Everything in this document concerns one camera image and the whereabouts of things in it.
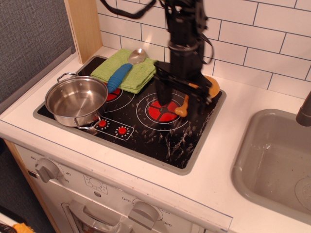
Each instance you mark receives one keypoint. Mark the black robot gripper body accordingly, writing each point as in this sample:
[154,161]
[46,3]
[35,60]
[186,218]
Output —
[184,70]

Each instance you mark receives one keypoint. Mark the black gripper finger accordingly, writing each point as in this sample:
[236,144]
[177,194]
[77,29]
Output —
[197,105]
[163,90]

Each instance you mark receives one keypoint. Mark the orange plastic chicken drumstick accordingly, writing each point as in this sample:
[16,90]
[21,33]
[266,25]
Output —
[182,111]

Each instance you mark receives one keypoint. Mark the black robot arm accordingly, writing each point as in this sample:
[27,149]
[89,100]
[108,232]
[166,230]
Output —
[186,22]

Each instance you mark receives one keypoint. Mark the stainless steel pot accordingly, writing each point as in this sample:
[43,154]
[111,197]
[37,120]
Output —
[77,101]

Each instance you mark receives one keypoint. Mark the black toy stovetop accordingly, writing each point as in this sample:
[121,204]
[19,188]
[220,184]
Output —
[155,134]

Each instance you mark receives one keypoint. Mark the red stove knob right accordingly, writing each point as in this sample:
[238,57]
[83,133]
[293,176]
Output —
[121,131]

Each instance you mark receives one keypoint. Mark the red stove knob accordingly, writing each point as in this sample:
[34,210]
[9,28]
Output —
[121,131]
[102,123]

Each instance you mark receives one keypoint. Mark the green folded cloth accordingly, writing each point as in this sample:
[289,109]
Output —
[135,79]

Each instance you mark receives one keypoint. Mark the red stove knob left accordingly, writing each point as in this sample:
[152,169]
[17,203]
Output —
[102,123]

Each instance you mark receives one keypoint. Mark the grey plastic sink basin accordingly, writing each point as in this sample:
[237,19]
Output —
[273,165]

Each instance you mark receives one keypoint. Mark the grey faucet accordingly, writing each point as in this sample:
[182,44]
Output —
[304,114]

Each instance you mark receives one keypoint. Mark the grey oven temperature knob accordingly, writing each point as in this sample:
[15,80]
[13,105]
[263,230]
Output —
[144,214]

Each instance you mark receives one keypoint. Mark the grey timer knob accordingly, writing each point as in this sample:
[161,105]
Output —
[46,169]

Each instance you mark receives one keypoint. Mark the orange object bottom left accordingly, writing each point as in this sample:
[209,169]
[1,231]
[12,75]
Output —
[22,228]

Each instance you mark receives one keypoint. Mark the blue handled metal spoon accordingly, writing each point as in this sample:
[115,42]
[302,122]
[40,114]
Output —
[136,57]

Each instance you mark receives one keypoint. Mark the grey oven door handle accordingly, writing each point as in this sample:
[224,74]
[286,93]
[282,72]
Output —
[99,220]

